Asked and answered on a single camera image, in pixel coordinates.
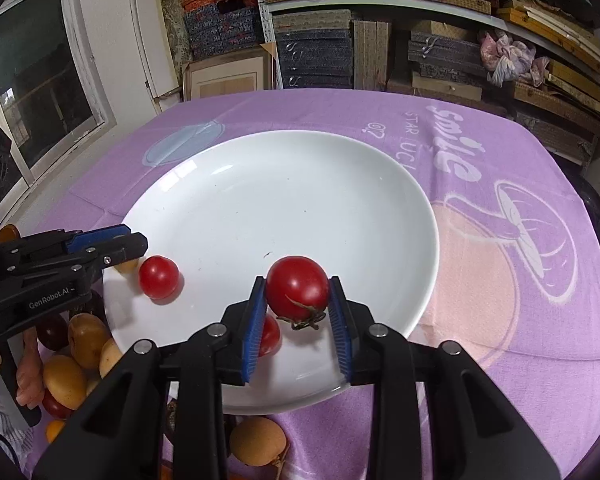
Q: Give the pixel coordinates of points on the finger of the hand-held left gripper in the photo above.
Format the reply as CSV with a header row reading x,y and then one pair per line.
x,y
97,240
127,247

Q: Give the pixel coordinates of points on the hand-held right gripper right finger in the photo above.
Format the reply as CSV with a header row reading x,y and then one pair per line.
x,y
339,332

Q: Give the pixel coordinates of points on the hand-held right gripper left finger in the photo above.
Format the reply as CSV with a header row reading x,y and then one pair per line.
x,y
254,332

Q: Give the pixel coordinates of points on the red cherry tomato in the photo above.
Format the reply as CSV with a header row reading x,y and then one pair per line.
x,y
159,277
271,335

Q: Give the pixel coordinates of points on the red tomato with green stem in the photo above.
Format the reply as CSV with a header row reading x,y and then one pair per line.
x,y
295,285

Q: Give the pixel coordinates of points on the yellow-orange round fruit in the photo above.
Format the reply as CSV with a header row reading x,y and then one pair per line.
x,y
111,357
87,340
65,380
257,440

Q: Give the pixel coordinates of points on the white plate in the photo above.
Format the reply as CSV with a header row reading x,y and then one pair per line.
x,y
280,200

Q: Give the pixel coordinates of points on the person's left forearm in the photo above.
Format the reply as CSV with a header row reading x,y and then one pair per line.
x,y
0,430

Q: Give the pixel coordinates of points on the person's left hand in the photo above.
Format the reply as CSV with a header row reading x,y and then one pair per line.
x,y
30,375

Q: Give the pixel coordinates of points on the small tan round fruit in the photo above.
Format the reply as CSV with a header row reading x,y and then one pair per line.
x,y
125,266

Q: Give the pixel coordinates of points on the dark red plum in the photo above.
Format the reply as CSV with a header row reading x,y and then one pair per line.
x,y
52,332
55,405

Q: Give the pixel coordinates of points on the orange mandarin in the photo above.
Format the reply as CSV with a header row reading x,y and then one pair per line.
x,y
7,232

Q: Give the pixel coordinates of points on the small yellow fruit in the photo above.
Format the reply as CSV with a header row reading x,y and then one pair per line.
x,y
93,385

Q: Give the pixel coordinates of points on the smooth orange fruit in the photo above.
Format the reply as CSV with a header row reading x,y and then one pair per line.
x,y
55,430

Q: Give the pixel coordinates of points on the white framed window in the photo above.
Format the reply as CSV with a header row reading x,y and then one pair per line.
x,y
40,85

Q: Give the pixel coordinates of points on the white board panel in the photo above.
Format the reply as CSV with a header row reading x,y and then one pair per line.
x,y
152,35

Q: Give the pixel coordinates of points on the purple printed tablecloth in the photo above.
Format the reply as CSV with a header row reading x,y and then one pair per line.
x,y
530,210

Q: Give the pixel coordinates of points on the green marbled board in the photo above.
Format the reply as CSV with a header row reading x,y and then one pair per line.
x,y
172,20

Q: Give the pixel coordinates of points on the stack of blue patterned boxes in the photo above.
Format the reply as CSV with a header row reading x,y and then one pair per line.
x,y
220,27

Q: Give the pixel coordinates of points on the light wooden box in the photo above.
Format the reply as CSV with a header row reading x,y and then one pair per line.
x,y
445,91

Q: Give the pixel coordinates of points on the white metal shelf rack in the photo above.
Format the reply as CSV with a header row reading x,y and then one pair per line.
x,y
266,20

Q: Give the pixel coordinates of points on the stack of dark grey boxes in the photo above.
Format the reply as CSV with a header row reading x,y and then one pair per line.
x,y
445,52
312,55

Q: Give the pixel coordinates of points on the grey woven panel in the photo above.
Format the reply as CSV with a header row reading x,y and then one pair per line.
x,y
372,55

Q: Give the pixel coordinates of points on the pink cloth bundle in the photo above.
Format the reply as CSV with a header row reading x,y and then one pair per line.
x,y
505,57

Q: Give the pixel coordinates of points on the stack of wooden frames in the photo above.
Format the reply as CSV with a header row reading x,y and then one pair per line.
x,y
570,25

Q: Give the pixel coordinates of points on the wooden picture frame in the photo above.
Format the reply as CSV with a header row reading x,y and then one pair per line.
x,y
225,77

